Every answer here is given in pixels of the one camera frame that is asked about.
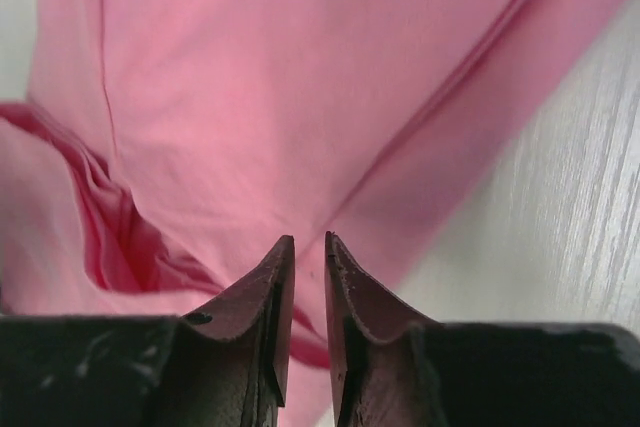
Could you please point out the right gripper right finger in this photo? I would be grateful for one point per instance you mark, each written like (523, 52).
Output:
(393, 366)

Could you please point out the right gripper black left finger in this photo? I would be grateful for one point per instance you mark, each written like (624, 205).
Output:
(222, 364)

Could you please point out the pink t shirt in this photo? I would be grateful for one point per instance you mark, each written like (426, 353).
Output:
(164, 145)

